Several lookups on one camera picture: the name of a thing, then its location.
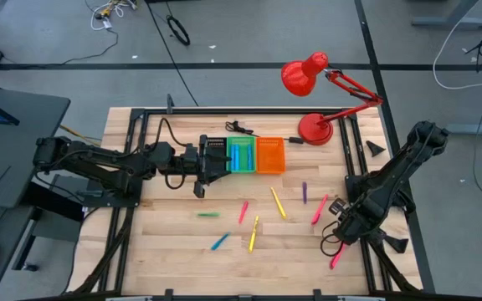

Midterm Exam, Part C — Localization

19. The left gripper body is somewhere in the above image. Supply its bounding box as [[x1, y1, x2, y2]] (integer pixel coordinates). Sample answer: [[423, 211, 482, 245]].
[[182, 134, 213, 185]]

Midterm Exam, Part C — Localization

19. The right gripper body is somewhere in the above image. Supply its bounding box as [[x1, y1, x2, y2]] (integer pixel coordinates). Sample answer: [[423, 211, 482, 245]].
[[332, 204, 372, 246]]

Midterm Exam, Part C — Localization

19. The pink marker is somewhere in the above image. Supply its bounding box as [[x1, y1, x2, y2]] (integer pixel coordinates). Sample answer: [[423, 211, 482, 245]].
[[238, 200, 250, 225], [310, 193, 330, 226], [329, 244, 347, 271]]

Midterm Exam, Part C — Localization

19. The yellow marker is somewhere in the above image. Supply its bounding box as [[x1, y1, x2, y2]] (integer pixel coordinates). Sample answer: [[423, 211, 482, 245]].
[[247, 215, 261, 255], [269, 186, 288, 221]]

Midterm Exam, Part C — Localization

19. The teal marker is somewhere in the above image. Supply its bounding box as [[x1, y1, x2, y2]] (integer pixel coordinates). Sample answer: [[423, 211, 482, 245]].
[[210, 232, 231, 252]]

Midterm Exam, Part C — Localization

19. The black plastic basket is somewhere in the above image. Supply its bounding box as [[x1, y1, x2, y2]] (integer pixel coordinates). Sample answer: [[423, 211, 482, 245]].
[[197, 135, 228, 175]]

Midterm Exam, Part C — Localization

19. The green plastic basket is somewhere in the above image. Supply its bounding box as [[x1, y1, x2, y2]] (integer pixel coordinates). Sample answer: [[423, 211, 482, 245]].
[[225, 135, 257, 174]]

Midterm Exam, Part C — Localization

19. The orange plastic basket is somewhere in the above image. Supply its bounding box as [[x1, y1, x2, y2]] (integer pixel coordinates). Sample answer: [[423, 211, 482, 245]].
[[255, 136, 287, 175]]

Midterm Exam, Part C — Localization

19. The red desk lamp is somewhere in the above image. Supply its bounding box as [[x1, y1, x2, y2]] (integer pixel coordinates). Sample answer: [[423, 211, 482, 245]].
[[280, 51, 385, 145]]

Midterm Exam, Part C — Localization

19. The dark grey desk top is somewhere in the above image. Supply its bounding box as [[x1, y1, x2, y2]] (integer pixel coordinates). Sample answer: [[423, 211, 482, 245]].
[[0, 85, 72, 209]]

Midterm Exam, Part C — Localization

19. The black low desk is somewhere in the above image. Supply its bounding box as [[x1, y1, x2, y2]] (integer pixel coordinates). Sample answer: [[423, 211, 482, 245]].
[[0, 180, 86, 301]]

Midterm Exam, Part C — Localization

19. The desk with grey legs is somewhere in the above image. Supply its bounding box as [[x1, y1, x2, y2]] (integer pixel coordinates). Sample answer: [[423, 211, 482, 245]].
[[410, 0, 482, 30]]

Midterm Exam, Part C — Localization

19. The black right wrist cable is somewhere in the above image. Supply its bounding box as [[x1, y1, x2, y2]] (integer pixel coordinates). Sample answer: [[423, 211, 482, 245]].
[[319, 220, 345, 258]]

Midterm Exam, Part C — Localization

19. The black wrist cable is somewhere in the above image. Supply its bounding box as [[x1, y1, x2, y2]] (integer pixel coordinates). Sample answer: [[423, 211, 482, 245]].
[[319, 220, 345, 258], [140, 116, 192, 191]]

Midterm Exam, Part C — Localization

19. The black triangular bracket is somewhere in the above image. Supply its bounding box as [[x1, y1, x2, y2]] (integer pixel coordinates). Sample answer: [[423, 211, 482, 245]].
[[365, 140, 387, 158], [382, 234, 410, 255]]

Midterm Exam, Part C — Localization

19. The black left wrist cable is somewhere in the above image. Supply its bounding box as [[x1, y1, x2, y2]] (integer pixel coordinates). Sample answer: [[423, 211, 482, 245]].
[[140, 116, 192, 191]]

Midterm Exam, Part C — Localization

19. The black aluminium rig frame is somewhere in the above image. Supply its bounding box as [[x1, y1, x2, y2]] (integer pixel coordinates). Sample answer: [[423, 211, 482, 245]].
[[67, 106, 424, 301]]

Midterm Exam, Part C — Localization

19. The black lamp power cord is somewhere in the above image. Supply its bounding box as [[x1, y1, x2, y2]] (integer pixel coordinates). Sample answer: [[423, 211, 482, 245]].
[[224, 120, 305, 145]]

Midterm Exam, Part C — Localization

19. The yellow floor cable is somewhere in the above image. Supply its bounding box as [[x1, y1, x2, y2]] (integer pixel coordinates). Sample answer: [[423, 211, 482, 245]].
[[59, 123, 102, 148]]

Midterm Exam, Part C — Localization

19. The black cable coil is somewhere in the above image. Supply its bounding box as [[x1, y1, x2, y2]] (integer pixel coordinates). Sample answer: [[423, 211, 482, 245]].
[[166, 13, 192, 47]]

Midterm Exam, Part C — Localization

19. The white cable bundle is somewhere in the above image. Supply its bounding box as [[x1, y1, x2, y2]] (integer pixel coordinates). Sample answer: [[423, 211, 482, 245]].
[[89, 0, 138, 32]]

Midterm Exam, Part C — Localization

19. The white floor cable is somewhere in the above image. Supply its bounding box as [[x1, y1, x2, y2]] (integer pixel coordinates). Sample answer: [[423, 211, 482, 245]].
[[432, 0, 482, 91]]

